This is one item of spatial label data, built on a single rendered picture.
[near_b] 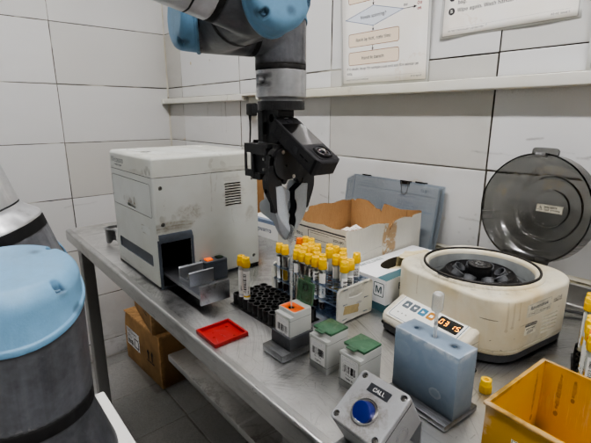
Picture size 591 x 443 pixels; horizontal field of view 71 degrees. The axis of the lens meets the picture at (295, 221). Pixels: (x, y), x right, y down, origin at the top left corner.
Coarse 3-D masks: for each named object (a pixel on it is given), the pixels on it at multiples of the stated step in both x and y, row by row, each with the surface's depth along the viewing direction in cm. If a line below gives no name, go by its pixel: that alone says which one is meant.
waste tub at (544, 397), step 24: (528, 384) 48; (552, 384) 50; (576, 384) 48; (504, 408) 46; (528, 408) 50; (552, 408) 50; (576, 408) 48; (504, 432) 42; (528, 432) 40; (552, 432) 51; (576, 432) 48
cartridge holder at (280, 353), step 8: (312, 328) 71; (272, 336) 71; (280, 336) 69; (296, 336) 68; (304, 336) 69; (264, 344) 70; (272, 344) 70; (280, 344) 69; (288, 344) 67; (296, 344) 68; (304, 344) 69; (272, 352) 68; (280, 352) 67; (288, 352) 67; (296, 352) 68; (280, 360) 67
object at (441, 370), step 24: (408, 336) 57; (432, 336) 56; (408, 360) 57; (432, 360) 54; (456, 360) 51; (408, 384) 58; (432, 384) 54; (456, 384) 51; (432, 408) 55; (456, 408) 53
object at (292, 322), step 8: (288, 304) 70; (296, 304) 70; (304, 304) 70; (280, 312) 69; (288, 312) 68; (296, 312) 67; (304, 312) 69; (280, 320) 69; (288, 320) 67; (296, 320) 68; (304, 320) 69; (280, 328) 69; (288, 328) 67; (296, 328) 68; (304, 328) 69; (288, 336) 68
